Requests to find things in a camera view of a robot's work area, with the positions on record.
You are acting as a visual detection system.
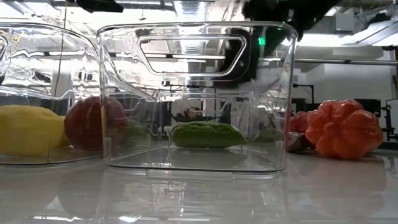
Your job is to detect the clear plastic bin with handle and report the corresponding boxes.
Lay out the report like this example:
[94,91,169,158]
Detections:
[95,21,299,174]

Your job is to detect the red apple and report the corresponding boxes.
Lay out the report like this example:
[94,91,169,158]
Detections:
[63,96,129,152]

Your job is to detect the orange bell pepper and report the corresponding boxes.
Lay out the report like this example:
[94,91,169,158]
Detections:
[304,99,384,161]

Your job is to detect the black thin frame stand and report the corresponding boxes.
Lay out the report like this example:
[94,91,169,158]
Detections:
[292,83,315,105]

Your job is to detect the large yellow lemon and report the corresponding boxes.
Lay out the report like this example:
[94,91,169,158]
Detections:
[0,105,67,157]

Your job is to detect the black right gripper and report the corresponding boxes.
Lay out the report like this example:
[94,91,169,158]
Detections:
[214,27,261,89]

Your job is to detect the black equipment stand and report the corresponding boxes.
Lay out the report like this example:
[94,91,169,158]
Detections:
[381,98,398,142]

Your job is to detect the clear plastic bin rounded corner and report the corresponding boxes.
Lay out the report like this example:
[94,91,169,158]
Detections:
[0,21,105,166]

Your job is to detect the green cucumber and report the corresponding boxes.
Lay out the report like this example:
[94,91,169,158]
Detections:
[170,121,249,149]

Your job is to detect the horizontal metal rail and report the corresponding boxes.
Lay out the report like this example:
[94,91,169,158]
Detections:
[294,57,398,67]

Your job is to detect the black monitor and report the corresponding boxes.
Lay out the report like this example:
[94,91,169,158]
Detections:
[354,98,382,118]

